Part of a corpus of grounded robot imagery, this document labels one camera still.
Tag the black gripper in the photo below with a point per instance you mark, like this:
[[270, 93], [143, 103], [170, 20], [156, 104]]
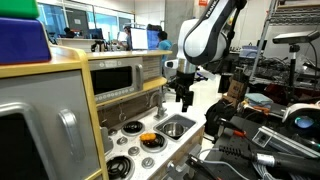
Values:
[[182, 84]]

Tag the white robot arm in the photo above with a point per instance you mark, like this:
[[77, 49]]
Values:
[[202, 41]]

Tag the grey toy sink basin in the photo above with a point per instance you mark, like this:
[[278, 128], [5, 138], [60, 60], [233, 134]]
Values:
[[186, 122]]

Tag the small silver metal pot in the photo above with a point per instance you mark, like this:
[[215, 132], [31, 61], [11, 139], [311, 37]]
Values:
[[174, 129]]

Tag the silver toy faucet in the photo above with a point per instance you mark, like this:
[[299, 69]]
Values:
[[161, 111]]

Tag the black backpack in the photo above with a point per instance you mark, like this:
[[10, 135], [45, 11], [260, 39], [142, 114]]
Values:
[[221, 109]]

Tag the black middle stove burner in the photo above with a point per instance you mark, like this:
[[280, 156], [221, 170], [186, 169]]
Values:
[[155, 146]]

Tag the black stove burner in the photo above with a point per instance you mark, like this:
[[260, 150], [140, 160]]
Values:
[[120, 168], [132, 128], [155, 146]]

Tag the cardboard box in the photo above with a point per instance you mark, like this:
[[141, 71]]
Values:
[[236, 92]]

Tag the black back stove burner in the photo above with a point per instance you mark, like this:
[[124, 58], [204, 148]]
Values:
[[132, 128]]

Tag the person in blue shirt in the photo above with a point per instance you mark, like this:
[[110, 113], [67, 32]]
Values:
[[164, 43]]

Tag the silver stove knob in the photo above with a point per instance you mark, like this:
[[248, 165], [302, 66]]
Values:
[[148, 163], [133, 151], [122, 141]]

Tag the toy kitchen microwave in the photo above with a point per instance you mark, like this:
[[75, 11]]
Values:
[[113, 78]]

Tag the folded teal cloth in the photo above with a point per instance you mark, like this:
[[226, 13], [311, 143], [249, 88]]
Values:
[[258, 99]]

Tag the white computer monitor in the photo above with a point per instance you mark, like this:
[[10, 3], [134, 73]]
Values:
[[139, 39]]

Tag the person in grey shirt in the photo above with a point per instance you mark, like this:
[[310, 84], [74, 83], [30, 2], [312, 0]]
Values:
[[127, 30]]

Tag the black front stove burner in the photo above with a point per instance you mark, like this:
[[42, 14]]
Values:
[[120, 168]]

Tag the black handheld tool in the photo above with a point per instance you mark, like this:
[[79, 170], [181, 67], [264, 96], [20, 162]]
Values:
[[283, 161]]

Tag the white round device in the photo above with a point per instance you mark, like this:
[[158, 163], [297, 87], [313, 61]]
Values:
[[303, 119]]

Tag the grey toy oven door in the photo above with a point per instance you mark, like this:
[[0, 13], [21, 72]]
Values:
[[45, 128]]

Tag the blue plastic bin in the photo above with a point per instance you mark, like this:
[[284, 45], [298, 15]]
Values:
[[23, 41]]

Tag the green plastic bin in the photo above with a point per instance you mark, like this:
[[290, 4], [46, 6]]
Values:
[[19, 9]]

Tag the black clamp orange handle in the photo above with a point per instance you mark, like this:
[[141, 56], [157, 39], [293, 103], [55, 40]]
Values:
[[231, 128]]

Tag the silver aluminium rail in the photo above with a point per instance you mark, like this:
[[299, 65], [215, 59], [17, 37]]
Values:
[[267, 137]]

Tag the camera on black stand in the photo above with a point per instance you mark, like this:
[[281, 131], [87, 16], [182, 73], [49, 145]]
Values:
[[293, 40]]

